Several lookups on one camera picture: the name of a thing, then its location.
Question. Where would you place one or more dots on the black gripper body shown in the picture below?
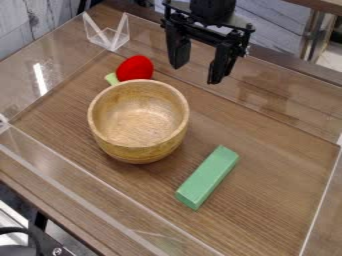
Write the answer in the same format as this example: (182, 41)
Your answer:
(212, 23)

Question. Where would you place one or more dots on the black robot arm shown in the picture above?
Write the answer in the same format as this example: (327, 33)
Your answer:
(209, 22)

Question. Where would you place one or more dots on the brown wooden bowl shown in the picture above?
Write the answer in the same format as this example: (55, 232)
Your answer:
(138, 119)

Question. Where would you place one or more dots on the green rectangular stick block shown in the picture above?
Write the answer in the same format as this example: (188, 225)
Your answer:
(208, 176)

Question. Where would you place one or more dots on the clear acrylic front wall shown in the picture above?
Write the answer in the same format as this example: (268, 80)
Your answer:
(116, 225)

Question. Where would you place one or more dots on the clear acrylic corner bracket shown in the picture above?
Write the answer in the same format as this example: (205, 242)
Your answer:
(109, 38)

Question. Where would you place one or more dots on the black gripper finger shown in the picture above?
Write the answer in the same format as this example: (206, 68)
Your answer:
(178, 46)
(222, 64)

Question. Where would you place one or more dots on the small light green block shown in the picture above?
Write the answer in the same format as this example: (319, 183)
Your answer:
(112, 79)

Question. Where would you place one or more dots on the metal table frame background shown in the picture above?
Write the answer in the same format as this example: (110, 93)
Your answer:
(325, 13)

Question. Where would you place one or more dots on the red fuzzy ball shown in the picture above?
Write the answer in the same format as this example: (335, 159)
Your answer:
(137, 67)

